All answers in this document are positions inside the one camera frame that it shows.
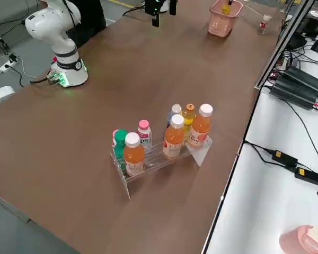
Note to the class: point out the yellow drink bottle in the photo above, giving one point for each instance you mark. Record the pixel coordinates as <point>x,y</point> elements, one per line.
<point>224,10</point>

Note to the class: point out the grey blue bottle white cap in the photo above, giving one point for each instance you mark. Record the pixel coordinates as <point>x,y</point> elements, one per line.
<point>175,109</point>

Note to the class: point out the white box red label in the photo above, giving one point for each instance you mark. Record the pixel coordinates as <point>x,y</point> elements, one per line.
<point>1,94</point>

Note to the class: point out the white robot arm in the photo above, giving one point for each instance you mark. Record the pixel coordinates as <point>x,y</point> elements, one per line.
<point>58,31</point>
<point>164,6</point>

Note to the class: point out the person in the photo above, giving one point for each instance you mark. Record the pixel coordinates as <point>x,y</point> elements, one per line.
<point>92,21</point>

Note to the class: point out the orange juice bottle white cap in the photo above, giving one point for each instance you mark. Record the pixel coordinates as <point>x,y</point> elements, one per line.
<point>200,127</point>
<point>133,156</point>
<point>173,137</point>

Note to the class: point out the small adapter yellow label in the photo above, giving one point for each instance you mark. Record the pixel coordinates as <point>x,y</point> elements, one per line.
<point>283,157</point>
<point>307,174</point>

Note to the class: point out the clear acrylic drinks tray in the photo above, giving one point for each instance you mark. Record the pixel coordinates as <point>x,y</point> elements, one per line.
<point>153,161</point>

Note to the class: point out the aluminium frame post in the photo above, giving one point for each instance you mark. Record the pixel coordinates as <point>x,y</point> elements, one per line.
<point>281,47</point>

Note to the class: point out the white power strip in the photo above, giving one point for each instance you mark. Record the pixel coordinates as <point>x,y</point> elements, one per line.
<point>8,66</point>

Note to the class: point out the small red white bottle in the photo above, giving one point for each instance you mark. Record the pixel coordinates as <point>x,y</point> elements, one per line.
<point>264,23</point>

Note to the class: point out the green bottle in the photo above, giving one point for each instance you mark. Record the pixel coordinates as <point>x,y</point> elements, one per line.
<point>119,148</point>

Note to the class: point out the black power brick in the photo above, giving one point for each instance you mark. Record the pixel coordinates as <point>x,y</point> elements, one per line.
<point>307,78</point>
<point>294,94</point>

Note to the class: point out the pink plastic basket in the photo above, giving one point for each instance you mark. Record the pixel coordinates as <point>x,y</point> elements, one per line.
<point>220,26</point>

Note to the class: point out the yellow tea bottle orange cap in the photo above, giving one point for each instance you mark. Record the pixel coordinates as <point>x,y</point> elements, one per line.
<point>188,119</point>

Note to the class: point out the pink container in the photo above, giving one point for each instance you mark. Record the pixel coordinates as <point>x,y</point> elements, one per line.
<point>294,240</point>

